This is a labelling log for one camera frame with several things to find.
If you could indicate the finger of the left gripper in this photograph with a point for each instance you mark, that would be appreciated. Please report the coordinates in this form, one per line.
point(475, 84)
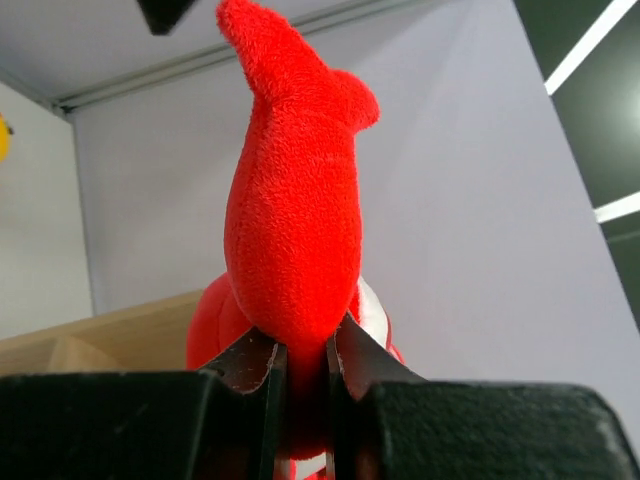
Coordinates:
point(162, 16)

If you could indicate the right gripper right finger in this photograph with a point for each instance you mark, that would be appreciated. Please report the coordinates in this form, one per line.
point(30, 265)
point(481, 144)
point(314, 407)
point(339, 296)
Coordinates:
point(390, 423)

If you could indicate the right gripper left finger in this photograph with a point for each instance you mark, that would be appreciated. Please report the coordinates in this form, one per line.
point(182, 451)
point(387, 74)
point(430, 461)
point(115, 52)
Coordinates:
point(219, 422)

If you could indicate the left aluminium frame post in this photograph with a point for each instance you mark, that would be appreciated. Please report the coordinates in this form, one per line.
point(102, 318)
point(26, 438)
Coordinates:
point(69, 55)

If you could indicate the red shark plush front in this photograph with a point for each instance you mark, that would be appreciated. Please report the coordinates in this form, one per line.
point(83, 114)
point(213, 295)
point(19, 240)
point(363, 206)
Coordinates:
point(293, 225)

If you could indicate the yellow frog plush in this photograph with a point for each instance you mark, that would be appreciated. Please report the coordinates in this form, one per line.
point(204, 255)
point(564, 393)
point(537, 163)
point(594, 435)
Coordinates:
point(6, 134)

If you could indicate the wooden two-tier shelf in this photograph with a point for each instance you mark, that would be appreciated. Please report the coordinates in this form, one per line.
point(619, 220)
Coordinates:
point(146, 337)

